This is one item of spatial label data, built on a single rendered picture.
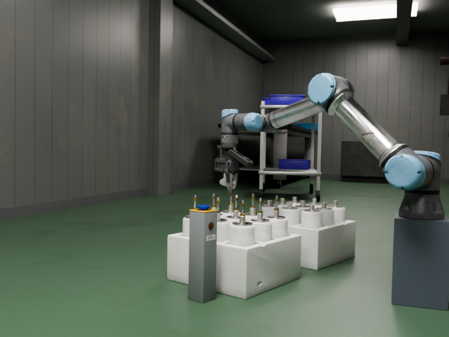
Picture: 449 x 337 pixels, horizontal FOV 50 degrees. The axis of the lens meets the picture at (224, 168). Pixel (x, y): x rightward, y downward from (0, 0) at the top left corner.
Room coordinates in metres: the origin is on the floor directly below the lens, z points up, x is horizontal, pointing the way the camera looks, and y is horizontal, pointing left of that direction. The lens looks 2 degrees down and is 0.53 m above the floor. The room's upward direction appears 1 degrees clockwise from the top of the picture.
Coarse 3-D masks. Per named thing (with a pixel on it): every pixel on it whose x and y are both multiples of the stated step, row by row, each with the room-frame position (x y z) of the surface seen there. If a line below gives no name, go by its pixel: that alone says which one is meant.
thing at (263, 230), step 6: (252, 222) 1.84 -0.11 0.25; (258, 222) 1.83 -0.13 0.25; (264, 222) 1.83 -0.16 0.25; (270, 222) 1.85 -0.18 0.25; (258, 228) 1.82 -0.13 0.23; (264, 228) 1.82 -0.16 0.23; (270, 228) 1.84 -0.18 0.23; (258, 234) 1.82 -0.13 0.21; (264, 234) 1.83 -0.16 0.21; (270, 234) 1.84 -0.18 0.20; (258, 240) 1.82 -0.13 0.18; (264, 240) 1.83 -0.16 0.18; (270, 240) 1.84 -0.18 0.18
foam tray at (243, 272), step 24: (168, 240) 1.91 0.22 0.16; (288, 240) 1.89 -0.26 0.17; (168, 264) 1.90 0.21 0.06; (216, 264) 1.75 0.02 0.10; (240, 264) 1.69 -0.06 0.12; (264, 264) 1.76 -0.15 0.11; (288, 264) 1.90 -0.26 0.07; (216, 288) 1.75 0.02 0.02; (240, 288) 1.68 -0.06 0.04; (264, 288) 1.76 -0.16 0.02
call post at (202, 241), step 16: (192, 224) 1.65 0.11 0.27; (208, 224) 1.64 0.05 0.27; (192, 240) 1.65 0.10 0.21; (208, 240) 1.64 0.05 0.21; (192, 256) 1.65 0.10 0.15; (208, 256) 1.64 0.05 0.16; (192, 272) 1.65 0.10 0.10; (208, 272) 1.64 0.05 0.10; (192, 288) 1.65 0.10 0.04; (208, 288) 1.64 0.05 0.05
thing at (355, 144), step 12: (348, 144) 8.19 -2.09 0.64; (360, 144) 8.11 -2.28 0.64; (348, 156) 8.19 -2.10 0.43; (360, 156) 8.11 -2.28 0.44; (372, 156) 8.04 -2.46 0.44; (348, 168) 8.18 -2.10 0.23; (360, 168) 8.11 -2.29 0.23; (372, 168) 8.03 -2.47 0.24; (348, 180) 8.28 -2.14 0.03; (360, 180) 8.20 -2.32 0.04; (372, 180) 8.13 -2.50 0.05; (384, 180) 8.05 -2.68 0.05
